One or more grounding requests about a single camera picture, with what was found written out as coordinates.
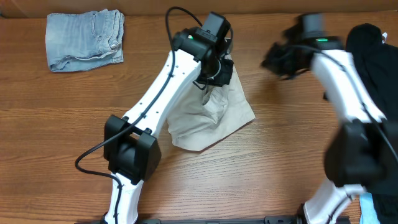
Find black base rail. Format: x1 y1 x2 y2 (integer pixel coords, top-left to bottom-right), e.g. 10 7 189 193
74 215 351 224

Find folded light blue jeans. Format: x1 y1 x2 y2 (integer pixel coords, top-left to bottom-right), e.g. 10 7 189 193
45 9 124 72

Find light blue cloth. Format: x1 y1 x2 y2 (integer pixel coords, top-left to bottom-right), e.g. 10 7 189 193
359 192 380 224

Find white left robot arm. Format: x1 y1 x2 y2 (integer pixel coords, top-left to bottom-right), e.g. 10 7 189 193
100 12 233 223

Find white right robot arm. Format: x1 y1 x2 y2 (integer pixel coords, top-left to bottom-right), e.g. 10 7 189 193
262 13 397 223

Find white garment tag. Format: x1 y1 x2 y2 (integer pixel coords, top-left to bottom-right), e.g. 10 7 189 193
382 32 387 44

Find black garment pile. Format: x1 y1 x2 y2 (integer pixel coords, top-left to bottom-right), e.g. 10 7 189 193
323 23 398 224

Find beige khaki shorts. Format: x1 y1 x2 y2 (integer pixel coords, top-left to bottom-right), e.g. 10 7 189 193
167 67 255 151

